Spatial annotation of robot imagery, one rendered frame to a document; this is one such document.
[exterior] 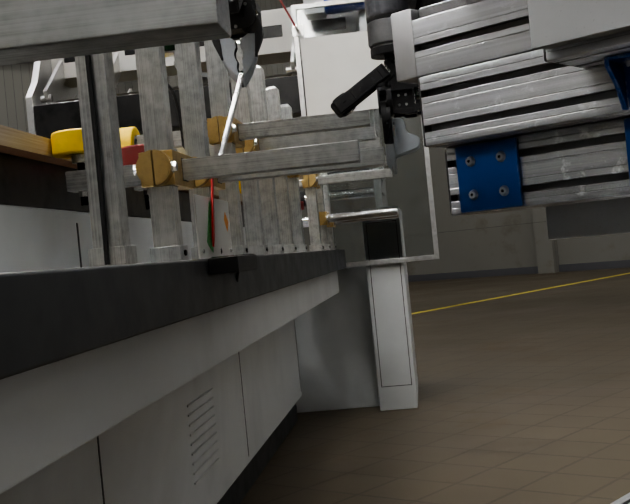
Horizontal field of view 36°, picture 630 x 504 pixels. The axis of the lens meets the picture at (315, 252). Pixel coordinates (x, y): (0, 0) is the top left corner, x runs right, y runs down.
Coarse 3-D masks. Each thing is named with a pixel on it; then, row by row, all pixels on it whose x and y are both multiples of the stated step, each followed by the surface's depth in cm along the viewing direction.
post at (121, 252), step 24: (96, 72) 114; (96, 96) 114; (96, 120) 113; (96, 144) 113; (120, 144) 117; (96, 168) 113; (120, 168) 116; (96, 192) 114; (120, 192) 115; (96, 216) 114; (120, 216) 114; (96, 240) 114; (120, 240) 113; (96, 264) 113; (120, 264) 113
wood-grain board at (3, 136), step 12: (0, 132) 129; (12, 132) 132; (24, 132) 137; (0, 144) 128; (12, 144) 132; (24, 144) 136; (36, 144) 140; (48, 144) 145; (24, 156) 142; (36, 156) 143; (48, 156) 145; (216, 192) 264
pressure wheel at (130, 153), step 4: (136, 144) 167; (140, 144) 167; (124, 148) 168; (128, 148) 168; (132, 148) 167; (136, 148) 167; (140, 148) 167; (124, 152) 168; (128, 152) 168; (132, 152) 167; (136, 152) 167; (140, 152) 167; (124, 156) 168; (128, 156) 168; (132, 156) 167; (136, 156) 167; (124, 160) 169; (128, 160) 168; (132, 160) 167; (136, 160) 167; (124, 164) 169; (128, 164) 168; (132, 164) 168; (148, 196) 171; (148, 200) 171; (148, 204) 171; (148, 208) 171
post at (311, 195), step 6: (306, 192) 338; (312, 192) 338; (306, 198) 338; (312, 198) 338; (312, 204) 338; (312, 210) 338; (312, 216) 338; (318, 216) 340; (312, 222) 338; (318, 222) 338; (312, 228) 338; (318, 228) 338; (312, 234) 338; (318, 234) 338; (312, 240) 338; (318, 240) 338
